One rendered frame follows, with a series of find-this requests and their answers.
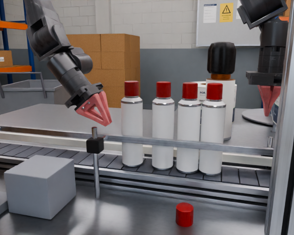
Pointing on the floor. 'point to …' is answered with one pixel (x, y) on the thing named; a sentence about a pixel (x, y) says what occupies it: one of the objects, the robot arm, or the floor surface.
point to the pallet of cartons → (111, 61)
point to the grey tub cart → (28, 93)
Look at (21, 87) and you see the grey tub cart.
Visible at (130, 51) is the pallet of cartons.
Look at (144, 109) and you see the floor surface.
